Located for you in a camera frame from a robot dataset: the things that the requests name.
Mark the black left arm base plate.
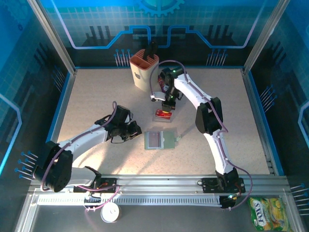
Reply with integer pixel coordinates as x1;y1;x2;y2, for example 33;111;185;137
73;177;119;193

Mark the clear acrylic card box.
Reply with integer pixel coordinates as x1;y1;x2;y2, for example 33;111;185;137
152;108;173;123

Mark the red credit card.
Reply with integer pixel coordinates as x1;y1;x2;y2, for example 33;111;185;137
154;109;172;119

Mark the cream and orange knife block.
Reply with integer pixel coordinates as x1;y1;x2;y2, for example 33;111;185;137
129;49;160;93

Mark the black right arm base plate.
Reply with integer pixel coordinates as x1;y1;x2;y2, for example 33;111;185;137
201;177;246;194

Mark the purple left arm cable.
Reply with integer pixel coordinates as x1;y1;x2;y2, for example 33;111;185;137
40;101;121;213

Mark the black knife handle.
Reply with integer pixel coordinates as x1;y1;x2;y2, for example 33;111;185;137
142;40;158;60

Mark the white slotted cable duct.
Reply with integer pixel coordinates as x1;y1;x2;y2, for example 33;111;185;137
37;195;223;206

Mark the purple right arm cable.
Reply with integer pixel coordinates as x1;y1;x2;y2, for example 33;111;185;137
149;60;253;211

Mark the green card holder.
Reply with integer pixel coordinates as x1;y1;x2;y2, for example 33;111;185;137
144;130;181;151

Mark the black controller board green light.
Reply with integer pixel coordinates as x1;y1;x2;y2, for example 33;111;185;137
220;194;239;210

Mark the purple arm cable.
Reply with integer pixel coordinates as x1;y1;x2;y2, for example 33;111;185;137
40;101;121;213
149;60;253;211

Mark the maroon credit card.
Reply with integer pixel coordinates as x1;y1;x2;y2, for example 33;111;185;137
148;132;162;148

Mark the yellow Fox's candy bag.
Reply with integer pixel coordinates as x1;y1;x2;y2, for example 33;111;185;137
248;197;294;232

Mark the white round tape roll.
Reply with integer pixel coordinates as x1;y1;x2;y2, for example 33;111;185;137
100;203;121;223

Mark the aluminium frame post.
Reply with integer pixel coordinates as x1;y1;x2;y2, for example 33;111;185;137
26;0;78;74
243;0;292;73

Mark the aluminium side rail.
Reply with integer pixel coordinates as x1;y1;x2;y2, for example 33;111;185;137
44;69;78;174
242;68;278;175

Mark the aluminium mounting rail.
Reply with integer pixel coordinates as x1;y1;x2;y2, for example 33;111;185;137
28;173;290;194

